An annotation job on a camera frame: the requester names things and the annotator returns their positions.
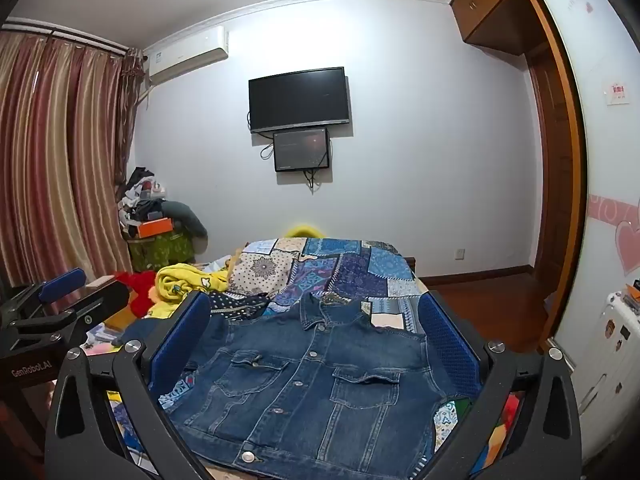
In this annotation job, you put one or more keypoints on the white air conditioner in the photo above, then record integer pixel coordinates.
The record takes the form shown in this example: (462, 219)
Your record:
(187, 55)

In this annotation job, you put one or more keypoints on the red plush cloth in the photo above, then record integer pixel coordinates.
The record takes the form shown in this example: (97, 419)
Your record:
(137, 290)

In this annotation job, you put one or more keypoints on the orange box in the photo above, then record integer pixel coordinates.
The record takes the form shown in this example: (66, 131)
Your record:
(156, 227)

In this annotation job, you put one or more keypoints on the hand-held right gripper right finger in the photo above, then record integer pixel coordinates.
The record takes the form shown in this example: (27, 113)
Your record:
(445, 340)

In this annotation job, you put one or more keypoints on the black wall television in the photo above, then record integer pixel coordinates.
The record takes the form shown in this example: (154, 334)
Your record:
(299, 99)

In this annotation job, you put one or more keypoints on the yellow printed cloth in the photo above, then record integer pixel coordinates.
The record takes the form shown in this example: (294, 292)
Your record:
(182, 282)

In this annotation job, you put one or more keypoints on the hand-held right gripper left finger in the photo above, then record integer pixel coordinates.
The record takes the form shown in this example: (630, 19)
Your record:
(187, 340)

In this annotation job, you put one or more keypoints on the wooden door frame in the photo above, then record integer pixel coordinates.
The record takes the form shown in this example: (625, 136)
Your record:
(560, 160)

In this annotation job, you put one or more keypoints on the red striped curtain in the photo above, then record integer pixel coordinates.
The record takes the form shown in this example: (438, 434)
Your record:
(55, 160)

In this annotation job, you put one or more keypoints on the white wall socket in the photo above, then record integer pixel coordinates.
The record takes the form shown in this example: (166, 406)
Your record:
(459, 253)

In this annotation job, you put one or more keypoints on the small black wall monitor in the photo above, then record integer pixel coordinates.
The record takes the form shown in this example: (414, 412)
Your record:
(301, 150)

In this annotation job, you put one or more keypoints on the pile of mixed clothes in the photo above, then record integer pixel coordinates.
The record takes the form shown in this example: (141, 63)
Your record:
(140, 195)

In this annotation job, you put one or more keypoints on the grey cushion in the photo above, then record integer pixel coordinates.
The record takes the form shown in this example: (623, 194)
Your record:
(187, 217)

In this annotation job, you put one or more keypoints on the white sliding wardrobe door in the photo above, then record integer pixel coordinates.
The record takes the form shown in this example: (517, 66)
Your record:
(600, 170)

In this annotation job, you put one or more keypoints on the beige colourful fleece blanket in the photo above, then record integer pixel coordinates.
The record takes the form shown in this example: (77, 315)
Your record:
(500, 425)

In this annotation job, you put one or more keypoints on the blue denim jacket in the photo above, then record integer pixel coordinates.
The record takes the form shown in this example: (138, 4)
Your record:
(310, 385)

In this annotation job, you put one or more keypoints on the dark dotted cloth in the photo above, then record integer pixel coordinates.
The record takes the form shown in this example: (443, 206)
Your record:
(240, 305)

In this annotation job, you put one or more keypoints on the wooden overhead cabinet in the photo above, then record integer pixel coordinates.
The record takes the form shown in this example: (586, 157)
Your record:
(492, 0)

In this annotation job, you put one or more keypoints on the blue patchwork blanket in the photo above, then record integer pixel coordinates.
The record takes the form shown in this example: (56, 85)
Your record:
(320, 270)

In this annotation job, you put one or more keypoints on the white small fridge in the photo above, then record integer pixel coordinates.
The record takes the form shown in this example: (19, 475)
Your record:
(612, 360)

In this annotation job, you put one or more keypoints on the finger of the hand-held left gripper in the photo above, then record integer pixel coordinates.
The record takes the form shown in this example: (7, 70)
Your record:
(62, 285)
(102, 302)

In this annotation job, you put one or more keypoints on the red label sticker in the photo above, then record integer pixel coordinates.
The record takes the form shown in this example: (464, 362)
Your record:
(617, 92)

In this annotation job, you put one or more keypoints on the green patterned box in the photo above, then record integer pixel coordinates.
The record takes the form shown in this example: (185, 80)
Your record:
(160, 252)

